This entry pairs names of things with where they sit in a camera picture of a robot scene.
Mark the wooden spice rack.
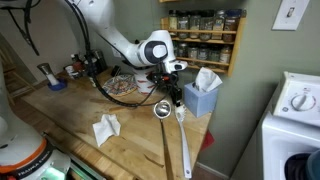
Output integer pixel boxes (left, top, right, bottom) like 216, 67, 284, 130
160, 9, 247, 76

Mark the red-lid spice jar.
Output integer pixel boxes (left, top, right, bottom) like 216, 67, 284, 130
72, 61, 84, 72

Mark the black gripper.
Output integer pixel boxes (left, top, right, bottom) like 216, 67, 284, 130
147, 71, 182, 106

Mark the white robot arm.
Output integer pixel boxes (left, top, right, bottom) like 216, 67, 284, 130
64, 0, 187, 107

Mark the white tissue paper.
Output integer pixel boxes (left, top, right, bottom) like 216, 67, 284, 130
194, 67, 222, 92

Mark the blue shaker base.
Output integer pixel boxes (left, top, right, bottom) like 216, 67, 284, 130
47, 78, 67, 91

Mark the white red utensil holder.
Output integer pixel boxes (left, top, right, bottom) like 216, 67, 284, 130
133, 68, 155, 95

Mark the crumpled white napkin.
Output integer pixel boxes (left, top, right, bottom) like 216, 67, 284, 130
93, 114, 121, 146

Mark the steel salt shaker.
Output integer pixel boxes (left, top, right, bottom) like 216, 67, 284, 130
37, 63, 59, 86

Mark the blue tissue box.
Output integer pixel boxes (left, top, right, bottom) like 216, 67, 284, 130
184, 83, 218, 117

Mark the white stove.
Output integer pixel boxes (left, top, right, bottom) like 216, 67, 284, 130
229, 70, 320, 180

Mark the white light switch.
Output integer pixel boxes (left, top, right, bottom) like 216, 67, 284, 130
272, 0, 310, 31

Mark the white slotted serving spoon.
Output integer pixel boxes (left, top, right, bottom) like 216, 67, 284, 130
175, 105, 192, 179

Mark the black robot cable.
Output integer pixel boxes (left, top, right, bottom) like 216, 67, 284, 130
64, 0, 174, 108

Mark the colourful ceramic plate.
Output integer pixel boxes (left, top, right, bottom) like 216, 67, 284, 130
103, 74, 137, 96

